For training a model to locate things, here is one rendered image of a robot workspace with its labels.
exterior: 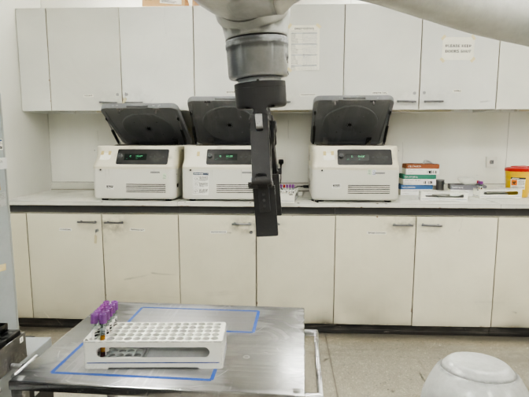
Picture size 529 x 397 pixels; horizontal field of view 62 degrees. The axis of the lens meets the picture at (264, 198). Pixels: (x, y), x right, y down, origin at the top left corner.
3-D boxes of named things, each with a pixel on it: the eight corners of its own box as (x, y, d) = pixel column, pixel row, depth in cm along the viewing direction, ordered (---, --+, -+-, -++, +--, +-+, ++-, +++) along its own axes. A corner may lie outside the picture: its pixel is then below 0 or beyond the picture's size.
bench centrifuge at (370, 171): (312, 202, 286) (313, 92, 277) (308, 191, 347) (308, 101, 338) (399, 202, 283) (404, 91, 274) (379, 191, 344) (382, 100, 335)
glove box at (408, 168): (405, 174, 320) (406, 160, 319) (401, 172, 333) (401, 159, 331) (440, 174, 318) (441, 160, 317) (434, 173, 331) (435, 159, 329)
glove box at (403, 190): (400, 194, 321) (401, 184, 320) (394, 193, 334) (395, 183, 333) (432, 194, 322) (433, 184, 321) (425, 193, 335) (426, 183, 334)
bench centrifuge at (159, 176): (92, 200, 293) (87, 101, 285) (128, 190, 355) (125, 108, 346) (175, 202, 289) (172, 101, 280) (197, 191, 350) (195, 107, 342)
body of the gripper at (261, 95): (284, 76, 60) (289, 144, 62) (286, 81, 69) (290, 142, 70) (229, 80, 61) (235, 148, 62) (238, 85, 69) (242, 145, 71)
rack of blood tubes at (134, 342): (83, 369, 94) (81, 341, 94) (100, 346, 104) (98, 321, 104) (223, 369, 95) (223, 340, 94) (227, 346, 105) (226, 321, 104)
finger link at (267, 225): (275, 184, 61) (274, 185, 60) (278, 234, 62) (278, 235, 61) (253, 186, 61) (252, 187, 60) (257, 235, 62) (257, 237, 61)
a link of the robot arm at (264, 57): (288, 43, 68) (291, 83, 69) (230, 48, 69) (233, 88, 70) (287, 31, 59) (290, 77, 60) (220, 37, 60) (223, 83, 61)
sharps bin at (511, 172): (510, 198, 308) (512, 165, 305) (497, 194, 325) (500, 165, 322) (535, 198, 307) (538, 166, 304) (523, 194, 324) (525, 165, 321)
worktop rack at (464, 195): (419, 200, 293) (420, 191, 292) (418, 198, 303) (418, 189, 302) (468, 202, 288) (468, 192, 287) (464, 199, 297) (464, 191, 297)
